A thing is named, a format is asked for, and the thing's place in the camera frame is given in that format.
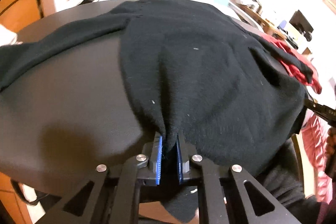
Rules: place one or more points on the cluttered wooden desk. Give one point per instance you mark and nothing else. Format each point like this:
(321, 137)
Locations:
(283, 31)

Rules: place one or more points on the folded beige pink clothes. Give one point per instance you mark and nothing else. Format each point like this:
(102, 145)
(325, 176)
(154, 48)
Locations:
(7, 37)

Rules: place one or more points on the red knit garment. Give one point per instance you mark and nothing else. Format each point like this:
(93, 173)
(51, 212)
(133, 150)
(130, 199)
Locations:
(296, 64)

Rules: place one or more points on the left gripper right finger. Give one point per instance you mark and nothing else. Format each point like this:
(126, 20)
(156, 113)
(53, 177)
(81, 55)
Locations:
(227, 194)

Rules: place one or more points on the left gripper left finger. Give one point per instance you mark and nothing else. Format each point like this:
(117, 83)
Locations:
(110, 194)

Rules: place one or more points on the black knit sweater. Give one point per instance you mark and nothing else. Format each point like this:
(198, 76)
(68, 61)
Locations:
(96, 90)

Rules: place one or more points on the person right hand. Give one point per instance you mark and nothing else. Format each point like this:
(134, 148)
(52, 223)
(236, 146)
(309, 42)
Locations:
(330, 153)

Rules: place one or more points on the black monitor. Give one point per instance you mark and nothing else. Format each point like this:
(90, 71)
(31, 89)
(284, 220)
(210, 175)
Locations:
(302, 25)

